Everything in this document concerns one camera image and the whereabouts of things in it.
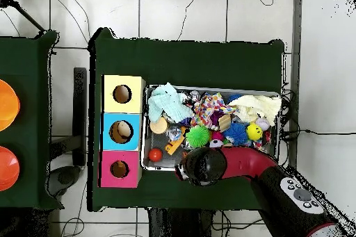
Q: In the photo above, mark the mint green cloth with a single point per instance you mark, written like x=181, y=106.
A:
x=167, y=103

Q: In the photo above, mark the dark green table cloth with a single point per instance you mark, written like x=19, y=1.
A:
x=30, y=81
x=183, y=62

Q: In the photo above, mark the blue spiky ball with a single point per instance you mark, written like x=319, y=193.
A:
x=236, y=133

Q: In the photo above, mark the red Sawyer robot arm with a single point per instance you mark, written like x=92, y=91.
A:
x=250, y=162

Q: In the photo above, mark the colourful polka dot cloth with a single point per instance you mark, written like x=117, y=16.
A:
x=211, y=109

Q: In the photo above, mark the orange bowl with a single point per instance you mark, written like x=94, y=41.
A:
x=6, y=168
x=6, y=105

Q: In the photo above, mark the orange flat plastic toy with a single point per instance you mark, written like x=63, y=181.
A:
x=173, y=144

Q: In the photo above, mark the shallow clear mesh bin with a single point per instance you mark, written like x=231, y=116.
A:
x=146, y=159

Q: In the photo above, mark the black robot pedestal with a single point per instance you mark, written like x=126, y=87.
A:
x=183, y=226

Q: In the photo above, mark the toy hamburger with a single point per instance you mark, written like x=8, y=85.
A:
x=158, y=127

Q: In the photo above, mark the black stand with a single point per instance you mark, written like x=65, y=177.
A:
x=80, y=109

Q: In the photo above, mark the wooden box with three holes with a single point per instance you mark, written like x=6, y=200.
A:
x=123, y=113

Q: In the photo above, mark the cream yellow cloth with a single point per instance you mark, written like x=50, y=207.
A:
x=258, y=106

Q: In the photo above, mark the green furry monster toy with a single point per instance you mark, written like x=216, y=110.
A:
x=198, y=136

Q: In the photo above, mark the red ball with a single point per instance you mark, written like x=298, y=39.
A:
x=155, y=154

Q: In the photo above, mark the large yellow ball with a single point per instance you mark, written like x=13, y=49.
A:
x=254, y=131

